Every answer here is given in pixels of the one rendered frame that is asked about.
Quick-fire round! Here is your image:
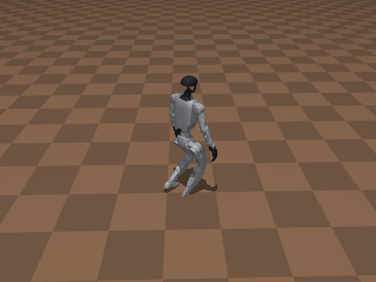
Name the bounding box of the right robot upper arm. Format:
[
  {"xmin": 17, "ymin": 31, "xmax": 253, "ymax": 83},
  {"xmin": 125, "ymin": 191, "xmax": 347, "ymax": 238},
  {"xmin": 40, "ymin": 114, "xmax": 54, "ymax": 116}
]
[{"xmin": 193, "ymin": 102, "xmax": 208, "ymax": 133}]

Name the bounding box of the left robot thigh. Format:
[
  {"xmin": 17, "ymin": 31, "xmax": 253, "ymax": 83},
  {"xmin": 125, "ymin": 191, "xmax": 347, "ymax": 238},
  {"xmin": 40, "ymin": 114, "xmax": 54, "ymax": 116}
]
[{"xmin": 174, "ymin": 137, "xmax": 194, "ymax": 163}]

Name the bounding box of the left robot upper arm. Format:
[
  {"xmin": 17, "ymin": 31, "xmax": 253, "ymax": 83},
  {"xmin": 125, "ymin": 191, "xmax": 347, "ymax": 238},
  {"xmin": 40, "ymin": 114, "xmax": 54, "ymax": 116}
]
[{"xmin": 169, "ymin": 93, "xmax": 179, "ymax": 118}]

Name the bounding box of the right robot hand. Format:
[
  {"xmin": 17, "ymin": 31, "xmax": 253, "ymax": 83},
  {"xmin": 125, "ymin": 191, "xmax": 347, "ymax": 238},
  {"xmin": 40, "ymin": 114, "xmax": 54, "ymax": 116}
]
[{"xmin": 209, "ymin": 146, "xmax": 217, "ymax": 162}]

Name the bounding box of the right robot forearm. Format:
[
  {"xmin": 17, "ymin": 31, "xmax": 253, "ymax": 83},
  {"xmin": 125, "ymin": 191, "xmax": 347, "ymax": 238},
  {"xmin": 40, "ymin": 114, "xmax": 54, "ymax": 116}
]
[{"xmin": 203, "ymin": 126, "xmax": 215, "ymax": 149}]

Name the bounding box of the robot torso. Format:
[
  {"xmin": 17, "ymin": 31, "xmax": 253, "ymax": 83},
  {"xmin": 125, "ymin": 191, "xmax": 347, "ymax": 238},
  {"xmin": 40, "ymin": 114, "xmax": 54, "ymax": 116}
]
[{"xmin": 174, "ymin": 92, "xmax": 199, "ymax": 150}]

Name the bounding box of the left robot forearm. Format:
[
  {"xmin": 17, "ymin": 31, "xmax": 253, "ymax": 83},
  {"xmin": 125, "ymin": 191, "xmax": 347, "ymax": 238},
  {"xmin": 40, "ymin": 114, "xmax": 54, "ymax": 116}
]
[{"xmin": 169, "ymin": 116, "xmax": 178, "ymax": 130}]

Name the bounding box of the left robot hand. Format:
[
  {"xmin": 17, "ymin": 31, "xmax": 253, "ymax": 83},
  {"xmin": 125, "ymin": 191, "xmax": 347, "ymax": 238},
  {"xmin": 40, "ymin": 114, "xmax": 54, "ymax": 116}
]
[{"xmin": 173, "ymin": 127, "xmax": 181, "ymax": 137}]

